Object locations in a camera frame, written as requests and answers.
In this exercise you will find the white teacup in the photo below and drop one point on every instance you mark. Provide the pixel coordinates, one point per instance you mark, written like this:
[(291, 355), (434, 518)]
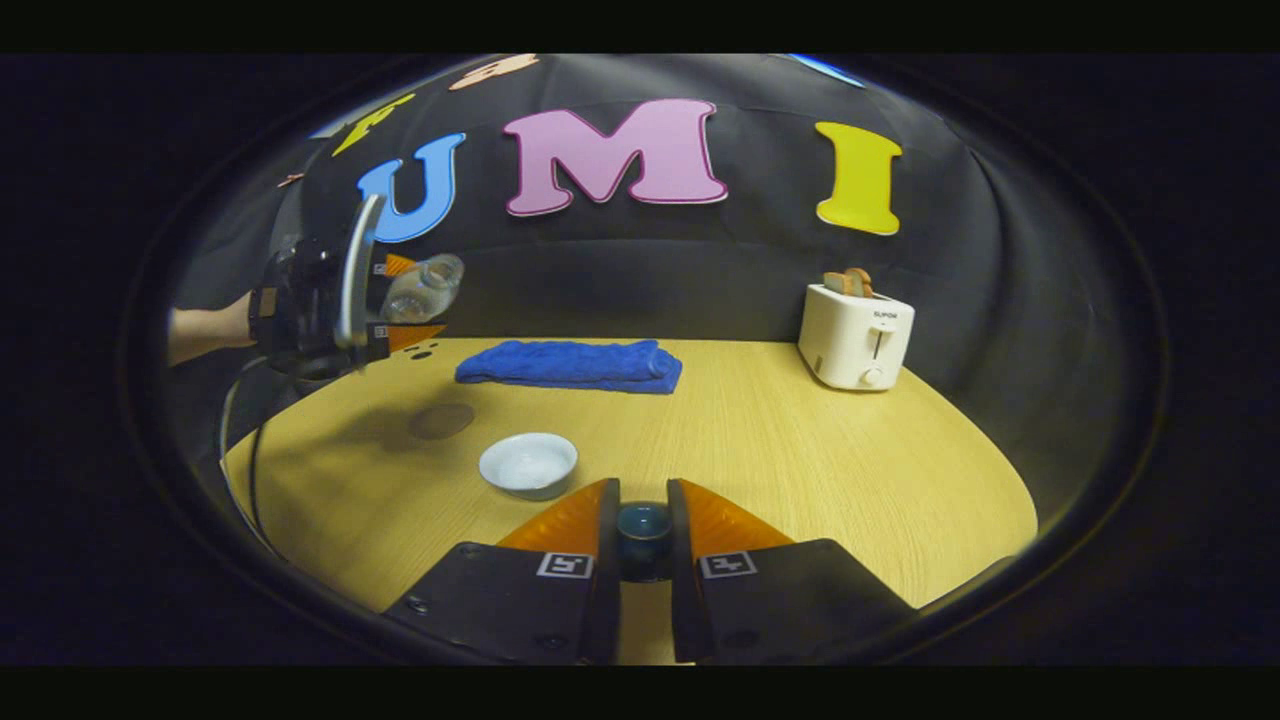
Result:
[(528, 465)]

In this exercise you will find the toast bread slice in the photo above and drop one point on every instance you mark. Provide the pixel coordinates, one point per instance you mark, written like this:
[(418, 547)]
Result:
[(836, 284), (861, 281)]

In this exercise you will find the white toaster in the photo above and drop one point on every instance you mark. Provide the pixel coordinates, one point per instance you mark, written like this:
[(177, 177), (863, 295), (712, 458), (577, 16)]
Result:
[(855, 340)]

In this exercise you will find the folded blue towel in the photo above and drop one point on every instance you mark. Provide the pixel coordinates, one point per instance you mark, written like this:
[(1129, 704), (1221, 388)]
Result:
[(570, 365)]

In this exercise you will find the clear plastic water bottle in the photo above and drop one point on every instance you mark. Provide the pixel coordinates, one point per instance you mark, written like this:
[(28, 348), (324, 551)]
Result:
[(425, 285)]

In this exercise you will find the dark teal teacup lid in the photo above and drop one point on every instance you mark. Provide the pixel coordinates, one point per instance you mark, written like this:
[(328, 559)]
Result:
[(643, 523)]

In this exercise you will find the round brown coaster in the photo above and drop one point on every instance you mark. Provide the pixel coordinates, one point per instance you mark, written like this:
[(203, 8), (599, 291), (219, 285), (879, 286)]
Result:
[(441, 421)]

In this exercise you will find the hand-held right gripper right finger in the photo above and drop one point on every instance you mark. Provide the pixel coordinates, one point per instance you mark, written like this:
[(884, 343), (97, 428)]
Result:
[(685, 610)]

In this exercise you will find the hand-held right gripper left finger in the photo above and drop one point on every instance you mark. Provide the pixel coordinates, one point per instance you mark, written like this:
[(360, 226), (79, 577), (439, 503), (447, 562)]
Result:
[(603, 610)]

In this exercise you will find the black backdrop cloth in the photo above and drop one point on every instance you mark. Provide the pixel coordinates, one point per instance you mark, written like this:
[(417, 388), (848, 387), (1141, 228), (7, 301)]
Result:
[(620, 280)]

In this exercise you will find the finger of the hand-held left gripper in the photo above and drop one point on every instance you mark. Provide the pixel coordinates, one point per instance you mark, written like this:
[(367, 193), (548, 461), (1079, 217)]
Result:
[(397, 265), (405, 336)]

